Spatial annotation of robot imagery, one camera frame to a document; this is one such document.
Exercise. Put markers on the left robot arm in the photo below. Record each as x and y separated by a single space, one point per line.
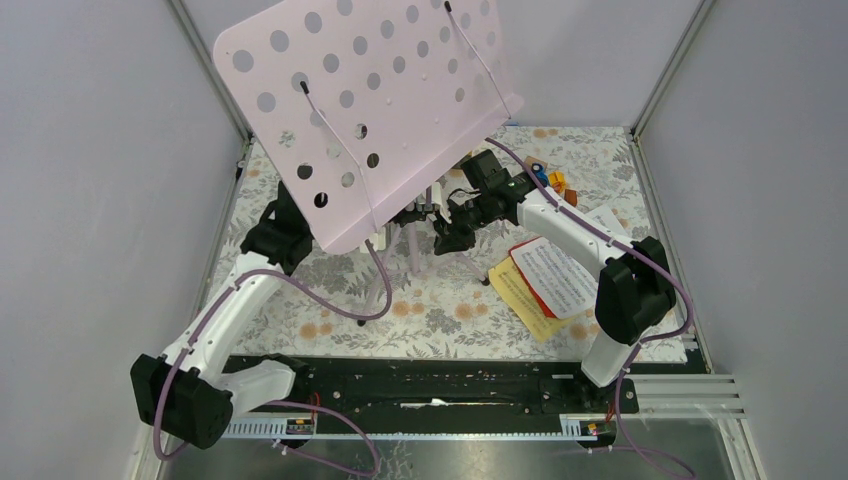
186 391

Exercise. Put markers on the blue toy car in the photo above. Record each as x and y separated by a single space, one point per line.
542 177

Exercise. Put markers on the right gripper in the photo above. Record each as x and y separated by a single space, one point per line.
453 242

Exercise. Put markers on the wooden block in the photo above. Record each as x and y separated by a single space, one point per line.
535 163

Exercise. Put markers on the floral table mat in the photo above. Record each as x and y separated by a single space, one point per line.
340 307

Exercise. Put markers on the small brown block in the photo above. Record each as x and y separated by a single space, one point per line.
571 197

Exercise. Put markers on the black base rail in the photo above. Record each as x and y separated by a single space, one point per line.
444 397

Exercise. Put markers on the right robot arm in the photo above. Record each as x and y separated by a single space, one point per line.
633 291

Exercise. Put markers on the yellow sheet music page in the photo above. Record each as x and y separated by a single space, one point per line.
507 281

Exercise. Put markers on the white sheet music page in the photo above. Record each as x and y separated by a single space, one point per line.
563 275

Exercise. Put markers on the pink music stand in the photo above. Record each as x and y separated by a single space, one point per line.
362 105

